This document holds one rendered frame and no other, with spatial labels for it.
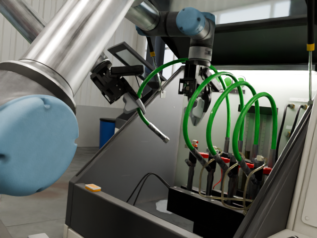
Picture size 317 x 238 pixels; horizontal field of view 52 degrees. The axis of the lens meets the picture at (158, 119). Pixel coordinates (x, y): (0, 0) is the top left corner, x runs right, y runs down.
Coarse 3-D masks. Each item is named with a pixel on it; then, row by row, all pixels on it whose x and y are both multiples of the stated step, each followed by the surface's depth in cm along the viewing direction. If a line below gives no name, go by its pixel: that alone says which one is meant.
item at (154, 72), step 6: (174, 60) 112; (180, 60) 113; (162, 66) 111; (168, 66) 112; (210, 66) 118; (156, 72) 110; (216, 72) 119; (150, 78) 110; (222, 78) 120; (144, 84) 109; (222, 84) 121; (138, 90) 108; (138, 96) 108; (228, 96) 122; (228, 102) 122; (138, 108) 108; (228, 108) 122; (228, 114) 123; (144, 120) 110; (228, 120) 123; (228, 126) 123; (228, 132) 123; (228, 138) 123
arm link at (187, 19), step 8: (184, 8) 93; (192, 8) 92; (168, 16) 97; (176, 16) 96; (184, 16) 93; (192, 16) 92; (200, 16) 92; (168, 24) 97; (176, 24) 94; (184, 24) 93; (192, 24) 92; (200, 24) 93; (208, 24) 99; (168, 32) 98; (176, 32) 97; (184, 32) 93; (192, 32) 93; (200, 32) 96; (208, 32) 100
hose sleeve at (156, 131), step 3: (150, 123) 111; (147, 126) 111; (150, 126) 111; (153, 126) 111; (150, 129) 112; (153, 129) 111; (156, 129) 111; (156, 132) 112; (159, 132) 112; (159, 135) 112; (162, 135) 112; (162, 138) 113; (165, 138) 113
